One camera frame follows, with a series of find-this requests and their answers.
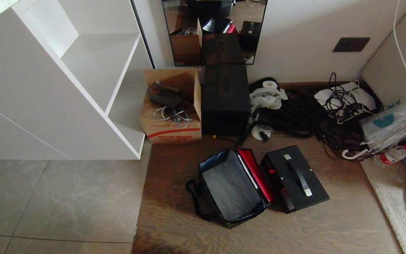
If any open black bag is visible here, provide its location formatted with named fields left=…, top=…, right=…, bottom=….
left=198, top=148, right=270, bottom=229

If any cardboard box with red stripe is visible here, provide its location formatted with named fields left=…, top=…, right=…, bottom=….
left=140, top=68, right=202, bottom=144

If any large black box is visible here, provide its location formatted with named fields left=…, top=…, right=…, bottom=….
left=201, top=64, right=252, bottom=137

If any black power adapter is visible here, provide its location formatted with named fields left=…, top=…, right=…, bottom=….
left=147, top=82, right=184, bottom=109

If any white flat board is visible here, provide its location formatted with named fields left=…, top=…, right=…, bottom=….
left=314, top=81, right=377, bottom=115

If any white shelf unit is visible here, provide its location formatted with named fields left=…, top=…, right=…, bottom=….
left=0, top=0, right=154, bottom=160

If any clear plastic umbrella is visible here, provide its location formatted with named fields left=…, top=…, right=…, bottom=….
left=342, top=93, right=406, bottom=160

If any plastic bottle with red cap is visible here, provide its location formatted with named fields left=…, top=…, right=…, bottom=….
left=373, top=143, right=406, bottom=168

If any beige rug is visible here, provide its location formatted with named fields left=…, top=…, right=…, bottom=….
left=359, top=156, right=406, bottom=254

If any grey coiled cable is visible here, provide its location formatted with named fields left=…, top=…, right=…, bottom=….
left=153, top=106, right=192, bottom=128

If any black bag strap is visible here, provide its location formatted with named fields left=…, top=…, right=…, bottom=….
left=185, top=179, right=215, bottom=222

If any wall mirror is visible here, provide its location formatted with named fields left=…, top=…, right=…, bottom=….
left=161, top=0, right=268, bottom=67

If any black cable bundle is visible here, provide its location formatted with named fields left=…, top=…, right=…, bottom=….
left=247, top=72, right=378, bottom=160

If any black case with handle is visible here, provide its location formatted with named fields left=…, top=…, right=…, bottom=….
left=260, top=145, right=330, bottom=214

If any black wall socket plate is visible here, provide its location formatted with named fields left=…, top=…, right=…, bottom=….
left=333, top=37, right=371, bottom=53

